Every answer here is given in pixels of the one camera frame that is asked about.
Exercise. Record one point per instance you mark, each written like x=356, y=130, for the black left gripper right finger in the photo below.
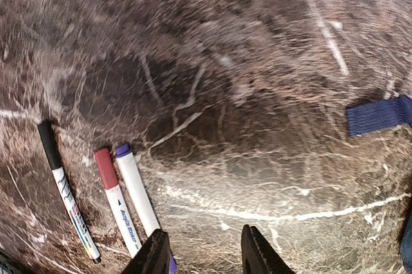
x=258, y=256

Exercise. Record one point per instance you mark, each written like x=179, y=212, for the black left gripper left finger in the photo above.
x=153, y=257

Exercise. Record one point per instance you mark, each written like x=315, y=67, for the purple tip white marker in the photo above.
x=129, y=170

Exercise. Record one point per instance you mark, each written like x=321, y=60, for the red cap marker pen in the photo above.
x=116, y=201

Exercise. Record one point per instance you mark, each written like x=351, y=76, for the black marker pen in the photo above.
x=50, y=147

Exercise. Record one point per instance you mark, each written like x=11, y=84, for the navy blue student backpack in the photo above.
x=376, y=116

